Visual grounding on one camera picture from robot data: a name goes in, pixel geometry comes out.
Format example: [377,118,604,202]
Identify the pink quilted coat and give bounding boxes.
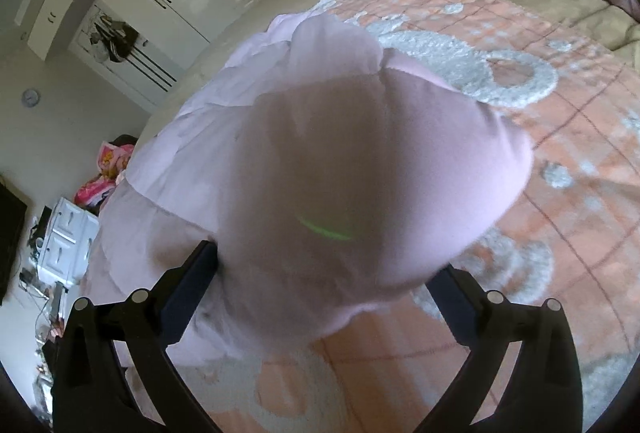
[82,12,533,366]

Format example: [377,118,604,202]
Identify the white bedroom door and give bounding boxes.
[68,0,184,114]

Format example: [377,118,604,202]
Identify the white drawer chest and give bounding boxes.
[37,198,99,287]

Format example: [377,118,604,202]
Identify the peach floral bed blanket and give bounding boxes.
[182,0,639,432]

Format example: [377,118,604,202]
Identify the pink cartoon blanket pile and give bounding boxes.
[74,134,138,216]

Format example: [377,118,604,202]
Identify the dark bags hanging on door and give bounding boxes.
[89,14,140,64]

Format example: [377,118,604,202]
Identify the black wall television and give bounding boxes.
[0,185,27,301]

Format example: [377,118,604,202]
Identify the round wall clock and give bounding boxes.
[21,89,41,108]

